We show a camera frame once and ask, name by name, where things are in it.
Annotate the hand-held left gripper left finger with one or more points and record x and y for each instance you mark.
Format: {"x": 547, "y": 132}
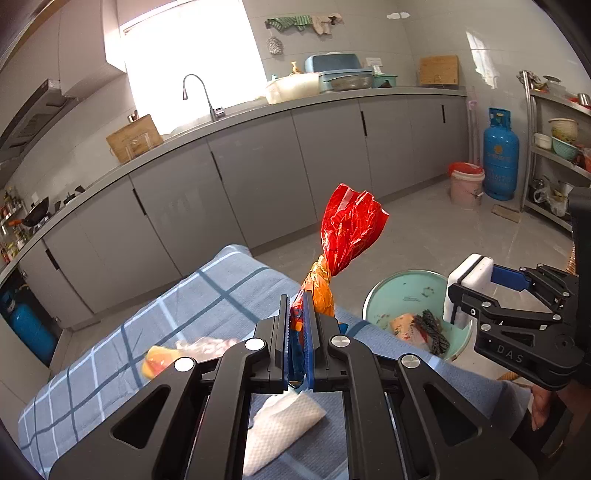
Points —
{"x": 279, "y": 341}

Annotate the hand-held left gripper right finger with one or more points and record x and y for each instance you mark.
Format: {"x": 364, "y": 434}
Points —
{"x": 310, "y": 350}

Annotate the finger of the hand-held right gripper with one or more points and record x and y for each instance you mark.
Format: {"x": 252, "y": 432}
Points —
{"x": 508, "y": 311}
{"x": 508, "y": 278}

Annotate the white sponge block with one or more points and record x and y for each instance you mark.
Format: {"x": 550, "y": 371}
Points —
{"x": 466, "y": 272}

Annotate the black mesh scrubber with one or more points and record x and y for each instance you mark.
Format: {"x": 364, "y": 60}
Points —
{"x": 431, "y": 332}

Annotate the green plastic basin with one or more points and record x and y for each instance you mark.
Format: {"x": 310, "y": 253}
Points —
{"x": 406, "y": 290}

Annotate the red plastic bag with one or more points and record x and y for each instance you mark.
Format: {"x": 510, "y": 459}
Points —
{"x": 351, "y": 221}

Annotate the person's right hand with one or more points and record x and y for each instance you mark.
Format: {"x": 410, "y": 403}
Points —
{"x": 542, "y": 410}

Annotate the flat cardboard piece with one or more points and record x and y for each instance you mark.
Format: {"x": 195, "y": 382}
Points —
{"x": 505, "y": 213}

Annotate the white paper tissue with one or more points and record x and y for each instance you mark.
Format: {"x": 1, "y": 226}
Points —
{"x": 286, "y": 415}

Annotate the pink bucket with red liner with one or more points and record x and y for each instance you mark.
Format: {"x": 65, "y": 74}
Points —
{"x": 464, "y": 187}

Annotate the tall blue gas cylinder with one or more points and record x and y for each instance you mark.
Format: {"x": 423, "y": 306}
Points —
{"x": 501, "y": 161}

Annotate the clear orange plastic wrapper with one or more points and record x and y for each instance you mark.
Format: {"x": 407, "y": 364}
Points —
{"x": 157, "y": 362}

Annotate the metal shelf rack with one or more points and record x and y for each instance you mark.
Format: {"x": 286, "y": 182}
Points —
{"x": 531, "y": 138}

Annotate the white bowl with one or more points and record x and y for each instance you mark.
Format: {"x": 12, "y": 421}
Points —
{"x": 543, "y": 141}

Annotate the blue checked tablecloth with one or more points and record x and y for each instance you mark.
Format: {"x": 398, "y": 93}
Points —
{"x": 115, "y": 360}

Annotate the grey kitchen base cabinets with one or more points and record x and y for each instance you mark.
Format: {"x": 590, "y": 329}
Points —
{"x": 258, "y": 175}

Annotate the plain wooden cutting board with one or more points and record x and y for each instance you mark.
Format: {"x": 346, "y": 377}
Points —
{"x": 438, "y": 70}

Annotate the green plastic tray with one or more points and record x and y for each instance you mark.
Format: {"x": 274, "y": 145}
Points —
{"x": 385, "y": 81}

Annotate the wooden cutting board with holder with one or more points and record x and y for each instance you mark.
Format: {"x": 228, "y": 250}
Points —
{"x": 134, "y": 138}

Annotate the steel gooseneck faucet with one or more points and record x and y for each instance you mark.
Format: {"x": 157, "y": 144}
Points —
{"x": 210, "y": 101}

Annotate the steel basin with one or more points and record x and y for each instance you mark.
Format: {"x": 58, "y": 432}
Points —
{"x": 351, "y": 83}

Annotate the small blue gas cylinder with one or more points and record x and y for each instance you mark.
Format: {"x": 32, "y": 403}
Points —
{"x": 27, "y": 327}

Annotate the white plastic container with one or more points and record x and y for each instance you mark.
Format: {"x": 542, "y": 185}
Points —
{"x": 291, "y": 88}

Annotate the yellow soap bottle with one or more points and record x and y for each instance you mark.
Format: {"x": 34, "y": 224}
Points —
{"x": 295, "y": 69}

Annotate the black wok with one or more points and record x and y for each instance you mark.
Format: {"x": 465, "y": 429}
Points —
{"x": 37, "y": 214}

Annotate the blue dish drainer box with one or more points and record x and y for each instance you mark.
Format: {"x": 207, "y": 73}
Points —
{"x": 337, "y": 62}

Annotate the spice rack with bottles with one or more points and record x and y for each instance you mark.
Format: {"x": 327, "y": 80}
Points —
{"x": 9, "y": 226}

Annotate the hanging grey scrubber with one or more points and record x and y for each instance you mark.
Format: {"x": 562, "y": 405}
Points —
{"x": 274, "y": 46}

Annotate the bright window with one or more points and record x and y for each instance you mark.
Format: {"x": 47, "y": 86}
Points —
{"x": 194, "y": 55}

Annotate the beige gloves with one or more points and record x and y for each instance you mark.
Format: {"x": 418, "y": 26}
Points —
{"x": 323, "y": 23}

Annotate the green striped cloth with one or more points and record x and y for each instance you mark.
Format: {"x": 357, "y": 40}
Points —
{"x": 288, "y": 22}

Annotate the grey range hood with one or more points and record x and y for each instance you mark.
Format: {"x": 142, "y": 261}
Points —
{"x": 32, "y": 120}

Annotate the grey upper cabinets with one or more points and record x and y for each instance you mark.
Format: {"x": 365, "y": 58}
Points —
{"x": 69, "y": 37}

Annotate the white wall outlet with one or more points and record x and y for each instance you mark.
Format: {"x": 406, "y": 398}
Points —
{"x": 373, "y": 61}

